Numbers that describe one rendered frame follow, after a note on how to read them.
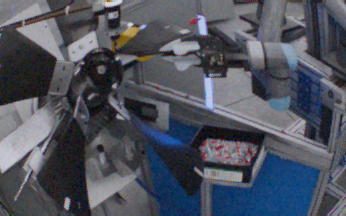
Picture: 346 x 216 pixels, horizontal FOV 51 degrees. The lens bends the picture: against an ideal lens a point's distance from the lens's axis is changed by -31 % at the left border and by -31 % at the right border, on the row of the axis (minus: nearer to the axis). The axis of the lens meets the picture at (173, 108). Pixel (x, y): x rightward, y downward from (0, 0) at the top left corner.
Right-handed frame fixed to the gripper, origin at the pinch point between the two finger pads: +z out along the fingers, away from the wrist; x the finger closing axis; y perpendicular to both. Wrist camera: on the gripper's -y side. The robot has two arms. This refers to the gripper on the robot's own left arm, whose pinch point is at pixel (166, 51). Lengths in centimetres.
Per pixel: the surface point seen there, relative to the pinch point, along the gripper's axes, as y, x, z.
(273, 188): -1, 58, -33
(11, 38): 18.9, -23.8, 37.6
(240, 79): -181, 138, -32
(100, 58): 12.0, -7.7, 13.6
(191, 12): -129, 54, -4
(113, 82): 14.8, -2.5, 10.6
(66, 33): 1.0, -11.5, 26.1
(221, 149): -0.3, 32.8, -12.1
